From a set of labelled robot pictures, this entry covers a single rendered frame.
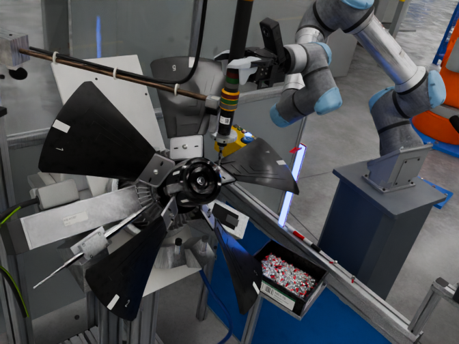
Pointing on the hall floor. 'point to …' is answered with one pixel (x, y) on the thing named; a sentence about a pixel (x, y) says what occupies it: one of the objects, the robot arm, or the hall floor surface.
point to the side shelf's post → (91, 309)
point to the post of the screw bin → (252, 321)
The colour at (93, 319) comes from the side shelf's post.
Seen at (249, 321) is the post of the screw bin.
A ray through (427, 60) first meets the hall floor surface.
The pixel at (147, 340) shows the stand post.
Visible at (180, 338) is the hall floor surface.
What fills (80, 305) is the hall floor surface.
